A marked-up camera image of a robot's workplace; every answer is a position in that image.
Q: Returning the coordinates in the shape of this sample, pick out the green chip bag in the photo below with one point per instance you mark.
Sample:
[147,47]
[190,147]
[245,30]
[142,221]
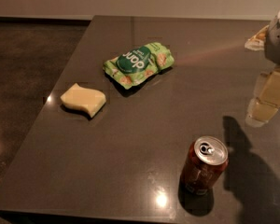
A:
[137,65]

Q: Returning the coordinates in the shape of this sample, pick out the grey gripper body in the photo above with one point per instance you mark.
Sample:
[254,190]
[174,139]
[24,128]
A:
[278,42]

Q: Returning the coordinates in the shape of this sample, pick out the red coke can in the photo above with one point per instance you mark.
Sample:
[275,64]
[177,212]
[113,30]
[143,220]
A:
[206,160]

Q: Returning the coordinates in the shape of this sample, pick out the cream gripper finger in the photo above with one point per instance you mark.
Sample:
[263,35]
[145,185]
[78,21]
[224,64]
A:
[257,41]
[266,99]

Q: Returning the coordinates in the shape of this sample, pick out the yellow sponge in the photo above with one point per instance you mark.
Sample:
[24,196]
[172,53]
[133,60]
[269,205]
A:
[83,99]

